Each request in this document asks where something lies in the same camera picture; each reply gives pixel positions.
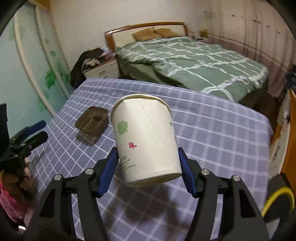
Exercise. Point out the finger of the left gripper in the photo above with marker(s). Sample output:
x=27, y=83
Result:
x=23, y=134
x=24, y=149

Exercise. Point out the brown plastic tray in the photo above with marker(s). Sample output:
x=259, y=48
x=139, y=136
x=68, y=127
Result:
x=93, y=121

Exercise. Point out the black clothes on cabinet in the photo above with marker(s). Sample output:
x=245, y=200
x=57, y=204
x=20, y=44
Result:
x=86, y=61

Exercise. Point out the pink striped curtain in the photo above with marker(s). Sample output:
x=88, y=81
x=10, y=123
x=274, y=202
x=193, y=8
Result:
x=256, y=30

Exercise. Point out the brown pillow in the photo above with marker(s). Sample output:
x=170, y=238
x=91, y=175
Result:
x=145, y=35
x=167, y=33

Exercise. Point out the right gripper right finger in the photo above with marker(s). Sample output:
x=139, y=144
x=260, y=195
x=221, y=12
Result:
x=240, y=219

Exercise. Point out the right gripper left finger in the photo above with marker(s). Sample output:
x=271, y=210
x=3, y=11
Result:
x=53, y=218

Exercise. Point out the orange wooden desk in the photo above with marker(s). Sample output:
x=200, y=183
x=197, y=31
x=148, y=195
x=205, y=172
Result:
x=282, y=149

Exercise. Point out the purple checked tablecloth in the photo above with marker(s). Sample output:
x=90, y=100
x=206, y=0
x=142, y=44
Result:
x=222, y=136

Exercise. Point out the white paper cup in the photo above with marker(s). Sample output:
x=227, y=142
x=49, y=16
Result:
x=145, y=140

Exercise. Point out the green patterned duvet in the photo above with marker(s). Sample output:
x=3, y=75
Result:
x=194, y=65

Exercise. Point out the wooden bed headboard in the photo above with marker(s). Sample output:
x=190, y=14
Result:
x=124, y=35

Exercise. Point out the white bedside cabinet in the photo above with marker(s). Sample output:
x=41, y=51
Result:
x=108, y=69

